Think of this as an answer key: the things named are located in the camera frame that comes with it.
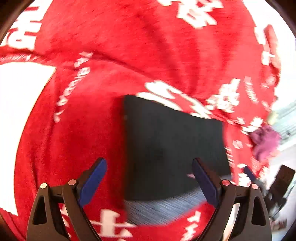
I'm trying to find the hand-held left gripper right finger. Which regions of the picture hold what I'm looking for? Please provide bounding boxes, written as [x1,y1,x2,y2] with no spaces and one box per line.
[191,158,272,241]

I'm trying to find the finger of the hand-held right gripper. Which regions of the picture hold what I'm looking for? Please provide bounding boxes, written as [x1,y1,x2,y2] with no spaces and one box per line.
[243,165,258,184]

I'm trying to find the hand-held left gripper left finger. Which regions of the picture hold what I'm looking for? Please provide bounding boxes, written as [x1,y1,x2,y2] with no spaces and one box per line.
[26,158,107,241]

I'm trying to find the black pants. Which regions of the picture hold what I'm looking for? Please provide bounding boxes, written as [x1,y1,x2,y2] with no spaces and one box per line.
[122,95,232,226]

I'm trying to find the purple cloth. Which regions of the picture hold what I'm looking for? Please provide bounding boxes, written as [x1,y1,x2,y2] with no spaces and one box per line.
[251,125,281,163]

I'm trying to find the red printed blanket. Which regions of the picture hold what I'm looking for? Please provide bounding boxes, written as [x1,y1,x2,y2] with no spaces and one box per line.
[0,0,284,241]

